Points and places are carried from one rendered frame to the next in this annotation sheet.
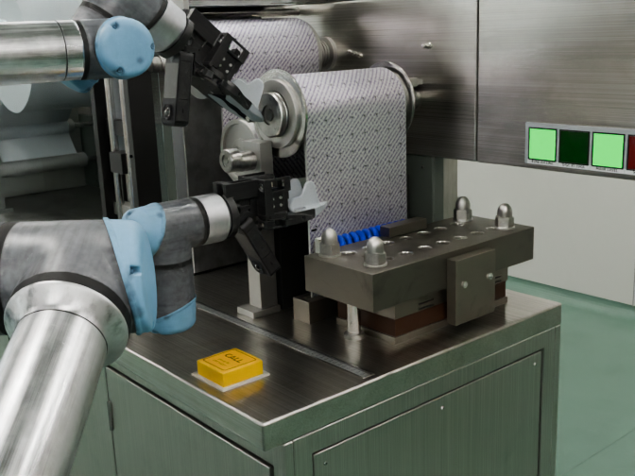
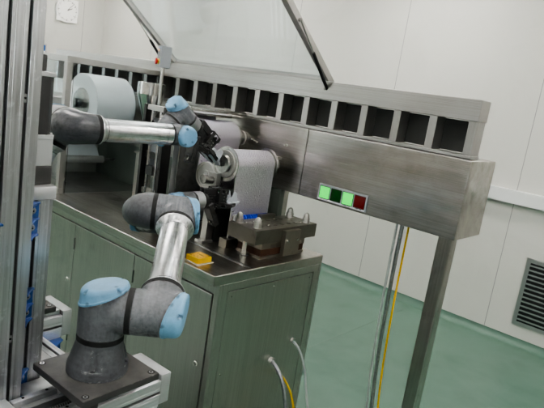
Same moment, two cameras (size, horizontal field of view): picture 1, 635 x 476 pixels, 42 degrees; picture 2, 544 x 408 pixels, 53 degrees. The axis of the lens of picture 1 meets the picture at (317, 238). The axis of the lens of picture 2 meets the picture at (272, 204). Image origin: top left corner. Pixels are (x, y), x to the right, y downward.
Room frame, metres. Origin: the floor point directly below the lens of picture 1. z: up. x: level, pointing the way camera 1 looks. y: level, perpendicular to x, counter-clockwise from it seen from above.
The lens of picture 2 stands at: (-0.89, 0.25, 1.55)
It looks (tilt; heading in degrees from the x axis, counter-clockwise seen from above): 11 degrees down; 350
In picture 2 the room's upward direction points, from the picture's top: 9 degrees clockwise
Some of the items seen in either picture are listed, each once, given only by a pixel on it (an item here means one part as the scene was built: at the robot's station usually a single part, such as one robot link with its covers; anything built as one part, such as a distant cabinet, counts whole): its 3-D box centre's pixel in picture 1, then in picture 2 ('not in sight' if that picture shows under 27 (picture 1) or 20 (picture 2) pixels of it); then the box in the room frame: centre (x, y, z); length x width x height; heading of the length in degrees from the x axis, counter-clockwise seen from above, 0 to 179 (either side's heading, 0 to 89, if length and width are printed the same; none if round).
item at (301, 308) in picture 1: (361, 292); (245, 240); (1.42, -0.08, 0.92); 0.28 x 0.04 x 0.04; 130
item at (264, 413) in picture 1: (81, 233); (104, 197); (2.13, 0.63, 0.88); 2.52 x 0.66 x 0.04; 40
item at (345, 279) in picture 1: (424, 257); (274, 228); (1.35, -0.18, 1.00); 0.40 x 0.16 x 0.06; 130
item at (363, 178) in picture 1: (358, 186); (252, 197); (1.42, -0.08, 1.11); 0.23 x 0.01 x 0.18; 130
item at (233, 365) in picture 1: (230, 366); (198, 257); (1.11, 0.13, 0.91); 0.07 x 0.07 x 0.02; 40
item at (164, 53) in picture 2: not in sight; (162, 57); (1.83, 0.39, 1.66); 0.07 x 0.07 x 0.10; 17
